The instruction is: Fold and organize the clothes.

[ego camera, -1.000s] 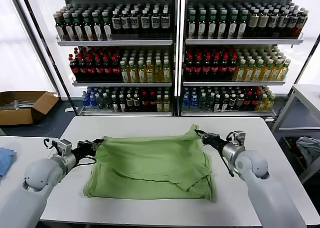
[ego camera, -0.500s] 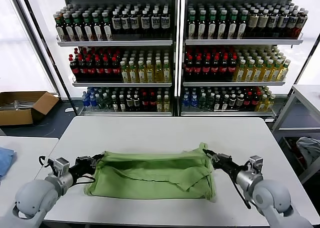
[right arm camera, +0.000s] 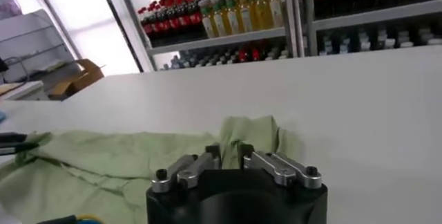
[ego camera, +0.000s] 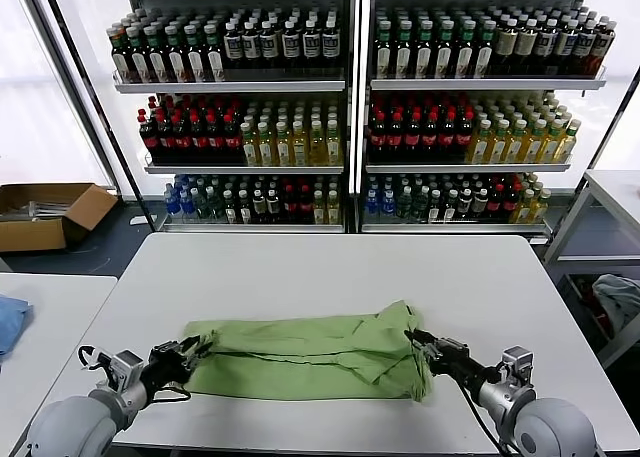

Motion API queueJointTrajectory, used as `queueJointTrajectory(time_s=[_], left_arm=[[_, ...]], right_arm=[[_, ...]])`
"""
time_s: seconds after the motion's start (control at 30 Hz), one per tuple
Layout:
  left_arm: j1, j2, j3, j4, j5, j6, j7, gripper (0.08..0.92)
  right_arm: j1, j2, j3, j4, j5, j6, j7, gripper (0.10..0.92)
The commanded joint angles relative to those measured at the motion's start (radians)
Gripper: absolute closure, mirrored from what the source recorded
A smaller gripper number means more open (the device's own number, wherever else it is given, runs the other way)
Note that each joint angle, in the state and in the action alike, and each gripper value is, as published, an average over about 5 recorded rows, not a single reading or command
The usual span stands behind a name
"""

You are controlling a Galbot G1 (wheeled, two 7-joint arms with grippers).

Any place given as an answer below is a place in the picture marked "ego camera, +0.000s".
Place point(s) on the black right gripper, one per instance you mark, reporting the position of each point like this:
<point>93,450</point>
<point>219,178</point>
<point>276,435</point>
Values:
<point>457,362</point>

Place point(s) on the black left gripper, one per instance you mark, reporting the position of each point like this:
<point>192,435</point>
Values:
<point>167,367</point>

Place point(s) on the green polo shirt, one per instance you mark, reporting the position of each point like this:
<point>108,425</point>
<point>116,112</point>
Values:
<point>300,357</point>

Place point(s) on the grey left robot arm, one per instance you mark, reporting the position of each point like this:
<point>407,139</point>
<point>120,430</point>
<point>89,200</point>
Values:
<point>65,427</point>

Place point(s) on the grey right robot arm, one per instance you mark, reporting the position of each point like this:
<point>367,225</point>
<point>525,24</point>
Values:
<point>555,427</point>

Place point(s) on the white cap dark drink bottle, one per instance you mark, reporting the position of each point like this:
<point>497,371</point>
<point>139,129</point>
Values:
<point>244,209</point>
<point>465,207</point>
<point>258,208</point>
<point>450,208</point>
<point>480,207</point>
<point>436,208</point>
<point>273,208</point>
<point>229,209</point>

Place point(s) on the green tinted water bottle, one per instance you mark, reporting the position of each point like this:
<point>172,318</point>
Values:
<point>216,208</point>
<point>421,207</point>
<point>405,207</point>
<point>202,207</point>

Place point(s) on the small white paper scrap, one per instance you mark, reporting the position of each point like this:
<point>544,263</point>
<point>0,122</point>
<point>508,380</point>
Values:
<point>138,221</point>

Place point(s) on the blue drink bottle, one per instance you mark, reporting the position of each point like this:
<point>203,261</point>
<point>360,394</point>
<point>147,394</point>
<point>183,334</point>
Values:
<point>389,207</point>
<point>373,207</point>
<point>173,204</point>
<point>188,206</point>

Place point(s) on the red cap cola bottle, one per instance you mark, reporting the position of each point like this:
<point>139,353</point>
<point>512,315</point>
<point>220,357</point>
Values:
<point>291,207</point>
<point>496,206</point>
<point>183,139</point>
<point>200,139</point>
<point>431,139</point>
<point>150,139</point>
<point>167,139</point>
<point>397,139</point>
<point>232,139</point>
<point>414,139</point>
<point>511,206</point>
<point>306,207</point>
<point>448,139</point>
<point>216,139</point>
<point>465,139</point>
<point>379,139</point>

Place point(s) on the yellow drink bottle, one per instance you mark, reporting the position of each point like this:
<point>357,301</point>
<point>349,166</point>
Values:
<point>534,147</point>
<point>250,149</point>
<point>334,148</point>
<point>498,147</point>
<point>515,147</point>
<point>318,148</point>
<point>480,147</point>
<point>567,147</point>
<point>320,209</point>
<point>540,209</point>
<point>300,149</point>
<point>334,209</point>
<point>266,149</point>
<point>525,209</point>
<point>284,149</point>
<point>551,147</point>

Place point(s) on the blue folded cloth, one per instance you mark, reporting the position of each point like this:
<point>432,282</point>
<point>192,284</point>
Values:
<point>10,322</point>

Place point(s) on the brown cardboard box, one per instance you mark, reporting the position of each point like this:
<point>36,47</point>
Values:
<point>30,237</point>

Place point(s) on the pale grey cloth bundle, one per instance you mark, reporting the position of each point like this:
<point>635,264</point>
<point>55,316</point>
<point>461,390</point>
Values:
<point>620,297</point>

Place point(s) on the silver metal parts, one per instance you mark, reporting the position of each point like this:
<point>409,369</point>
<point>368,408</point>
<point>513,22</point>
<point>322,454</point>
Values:
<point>45,209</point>

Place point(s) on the grey metal shelf unit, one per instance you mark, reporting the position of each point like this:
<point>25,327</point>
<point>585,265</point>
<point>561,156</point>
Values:
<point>475,84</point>
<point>230,88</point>

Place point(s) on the white cap navy label bottle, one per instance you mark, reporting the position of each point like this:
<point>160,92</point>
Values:
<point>252,47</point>
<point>311,47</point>
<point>565,47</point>
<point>331,46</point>
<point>602,47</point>
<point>269,47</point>
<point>292,47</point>
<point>234,47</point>
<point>546,47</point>
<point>583,47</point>

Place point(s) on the white cap beige label bottle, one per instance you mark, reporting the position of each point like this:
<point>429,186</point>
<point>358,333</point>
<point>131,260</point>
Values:
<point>526,47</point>
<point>506,47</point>

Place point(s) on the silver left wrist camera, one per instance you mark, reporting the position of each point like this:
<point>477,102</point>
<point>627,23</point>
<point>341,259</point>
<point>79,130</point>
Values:
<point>122,369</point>

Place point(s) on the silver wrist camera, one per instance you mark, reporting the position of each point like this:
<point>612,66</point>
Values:
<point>122,369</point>
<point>517,367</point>

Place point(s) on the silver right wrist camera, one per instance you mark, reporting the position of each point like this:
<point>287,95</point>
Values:
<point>517,367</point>

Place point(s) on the grey frame side table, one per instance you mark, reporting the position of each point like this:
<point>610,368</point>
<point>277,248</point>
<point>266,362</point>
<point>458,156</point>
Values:
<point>570,222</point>

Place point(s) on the black slanted frame post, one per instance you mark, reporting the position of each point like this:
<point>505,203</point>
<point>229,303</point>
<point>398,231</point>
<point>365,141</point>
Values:
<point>614,119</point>
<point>98,102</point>

